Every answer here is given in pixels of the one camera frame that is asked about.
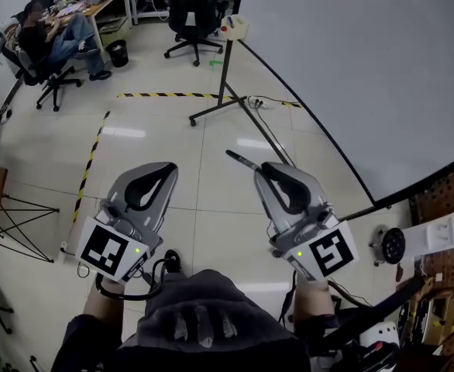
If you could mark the pale green storage box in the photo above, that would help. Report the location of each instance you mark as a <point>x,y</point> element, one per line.
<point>112,31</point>

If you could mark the person's black left shoe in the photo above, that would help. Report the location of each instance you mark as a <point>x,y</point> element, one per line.
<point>173,260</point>

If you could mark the wooden desk with white legs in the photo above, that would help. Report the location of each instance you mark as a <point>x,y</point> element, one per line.
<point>107,2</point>

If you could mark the grey black office chair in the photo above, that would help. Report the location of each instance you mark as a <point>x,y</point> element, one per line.
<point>58,84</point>

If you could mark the white whiteboard on black stand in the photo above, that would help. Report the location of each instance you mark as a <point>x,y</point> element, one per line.
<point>366,72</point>

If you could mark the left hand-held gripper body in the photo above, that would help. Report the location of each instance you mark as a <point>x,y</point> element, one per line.
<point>103,250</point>

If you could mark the person's right forearm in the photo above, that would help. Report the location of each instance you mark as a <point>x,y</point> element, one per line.
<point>312,300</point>

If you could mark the brown pegboard panel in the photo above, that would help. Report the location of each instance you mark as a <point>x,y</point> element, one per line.
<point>444,196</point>

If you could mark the yellow black floor tape strip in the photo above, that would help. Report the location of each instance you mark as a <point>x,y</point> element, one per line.
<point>91,161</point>
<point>165,95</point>

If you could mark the white power strip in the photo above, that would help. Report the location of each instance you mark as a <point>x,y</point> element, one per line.
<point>260,102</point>

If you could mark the white paper sheet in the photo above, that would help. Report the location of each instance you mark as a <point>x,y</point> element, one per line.
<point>444,231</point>

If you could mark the black mesh office chair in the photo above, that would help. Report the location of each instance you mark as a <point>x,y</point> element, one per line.
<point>192,2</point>

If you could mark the yellow marker tray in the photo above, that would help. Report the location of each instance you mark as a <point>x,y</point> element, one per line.
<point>239,29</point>

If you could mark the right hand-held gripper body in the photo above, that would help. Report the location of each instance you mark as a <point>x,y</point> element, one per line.
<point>327,252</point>

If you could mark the cardboard box with striped tape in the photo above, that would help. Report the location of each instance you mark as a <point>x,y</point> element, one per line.
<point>451,304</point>

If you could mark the small white floor socket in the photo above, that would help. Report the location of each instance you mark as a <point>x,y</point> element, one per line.
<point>63,246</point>

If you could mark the person's dark clothed body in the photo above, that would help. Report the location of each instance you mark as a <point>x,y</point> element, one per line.
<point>196,297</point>

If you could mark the black trash bin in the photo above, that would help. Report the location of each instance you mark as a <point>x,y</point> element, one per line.
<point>117,54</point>

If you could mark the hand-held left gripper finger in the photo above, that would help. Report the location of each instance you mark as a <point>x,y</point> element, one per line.
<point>134,174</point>
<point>161,211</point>

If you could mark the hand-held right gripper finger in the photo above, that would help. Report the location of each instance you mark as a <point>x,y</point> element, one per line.
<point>308,196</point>
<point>273,211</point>

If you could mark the person's left forearm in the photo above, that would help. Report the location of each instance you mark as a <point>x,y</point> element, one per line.
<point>103,304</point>

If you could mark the dark blue pen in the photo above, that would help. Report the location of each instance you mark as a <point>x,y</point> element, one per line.
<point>231,21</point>

